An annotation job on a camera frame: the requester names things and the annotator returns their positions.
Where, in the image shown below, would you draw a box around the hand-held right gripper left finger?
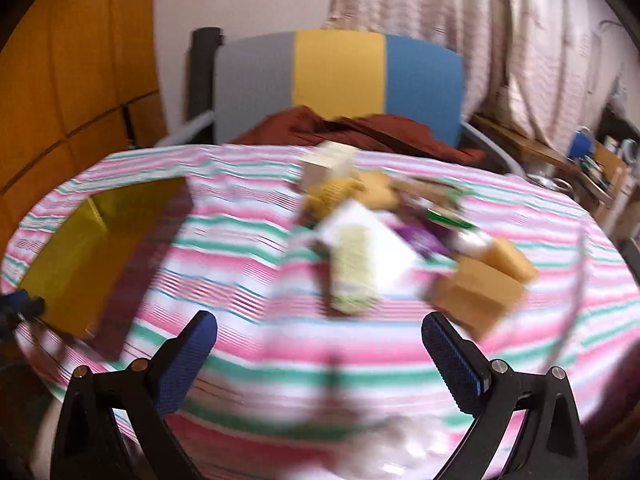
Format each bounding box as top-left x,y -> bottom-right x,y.
50,310 -> 219,480

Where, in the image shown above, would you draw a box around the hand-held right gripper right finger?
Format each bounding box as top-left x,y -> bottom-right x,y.
421,311 -> 591,480

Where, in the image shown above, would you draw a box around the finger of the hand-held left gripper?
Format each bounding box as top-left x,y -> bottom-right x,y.
0,290 -> 47,346

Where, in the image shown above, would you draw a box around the round gold tray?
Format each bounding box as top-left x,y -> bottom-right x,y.
19,177 -> 197,362

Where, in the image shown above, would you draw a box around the green-edged cracker packet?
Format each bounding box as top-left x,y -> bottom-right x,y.
327,224 -> 382,315

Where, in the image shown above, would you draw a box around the brown striped snack packet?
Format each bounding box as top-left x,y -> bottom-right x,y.
390,175 -> 472,211

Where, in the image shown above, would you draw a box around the brown cardboard box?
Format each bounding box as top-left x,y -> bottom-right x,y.
429,257 -> 529,339

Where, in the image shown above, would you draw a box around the striped pink green tablecloth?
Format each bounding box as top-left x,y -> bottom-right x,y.
0,144 -> 640,480

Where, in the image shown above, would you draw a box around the yellow sponge block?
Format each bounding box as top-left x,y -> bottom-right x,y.
482,237 -> 539,284

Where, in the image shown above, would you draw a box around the purple packet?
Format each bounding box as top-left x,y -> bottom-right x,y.
394,222 -> 452,262

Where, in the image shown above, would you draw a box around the white flat box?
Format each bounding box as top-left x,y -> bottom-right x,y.
316,200 -> 422,292

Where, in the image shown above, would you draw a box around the green packet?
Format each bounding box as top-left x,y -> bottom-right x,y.
425,205 -> 477,232

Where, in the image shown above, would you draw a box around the tan biscuit piece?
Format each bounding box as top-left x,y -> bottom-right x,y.
356,172 -> 397,209

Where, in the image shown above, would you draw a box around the wooden wardrobe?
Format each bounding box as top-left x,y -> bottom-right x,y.
0,0 -> 169,243

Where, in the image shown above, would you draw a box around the wooden desk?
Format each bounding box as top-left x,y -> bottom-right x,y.
470,112 -> 628,211

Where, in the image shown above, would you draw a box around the cream box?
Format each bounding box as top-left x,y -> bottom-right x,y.
299,141 -> 358,192

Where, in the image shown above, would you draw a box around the dark red jacket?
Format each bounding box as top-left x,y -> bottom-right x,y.
230,105 -> 487,164

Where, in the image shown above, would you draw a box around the blue round container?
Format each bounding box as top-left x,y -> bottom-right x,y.
567,126 -> 595,162

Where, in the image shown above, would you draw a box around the grey yellow blue chair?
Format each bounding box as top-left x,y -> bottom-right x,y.
155,27 -> 526,176

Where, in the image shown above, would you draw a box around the patterned beige curtain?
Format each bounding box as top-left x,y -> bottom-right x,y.
325,0 -> 626,147

